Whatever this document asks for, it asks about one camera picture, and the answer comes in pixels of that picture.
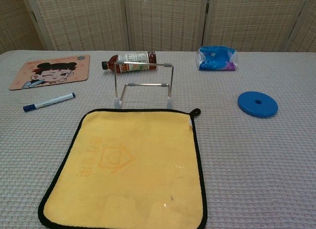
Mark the blue plastic disc with hole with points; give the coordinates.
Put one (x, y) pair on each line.
(247, 103)

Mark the blue and white marker pen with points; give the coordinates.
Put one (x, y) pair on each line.
(49, 102)

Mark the yellow and grey towel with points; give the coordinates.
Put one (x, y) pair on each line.
(135, 164)

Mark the cartoon girl mouse pad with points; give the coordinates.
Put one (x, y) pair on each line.
(49, 73)

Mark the brown tea bottle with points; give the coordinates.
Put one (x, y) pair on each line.
(133, 57)

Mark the woven bamboo screen panel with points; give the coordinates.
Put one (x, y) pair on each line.
(308, 31)
(168, 21)
(81, 21)
(12, 21)
(254, 21)

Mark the white woven tablecloth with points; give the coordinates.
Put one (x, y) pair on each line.
(247, 164)

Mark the blue plastic bag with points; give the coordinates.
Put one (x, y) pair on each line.
(214, 60)

